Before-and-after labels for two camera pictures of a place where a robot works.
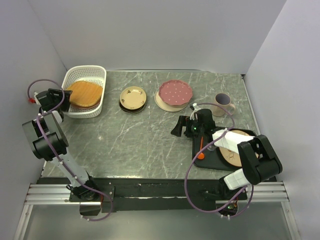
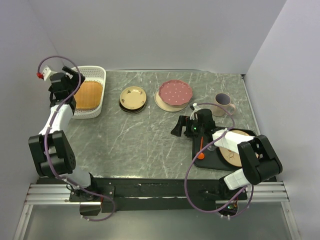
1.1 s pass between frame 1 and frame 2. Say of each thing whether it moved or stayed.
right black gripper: stayed
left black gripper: moved
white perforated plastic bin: stayed
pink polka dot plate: stayed
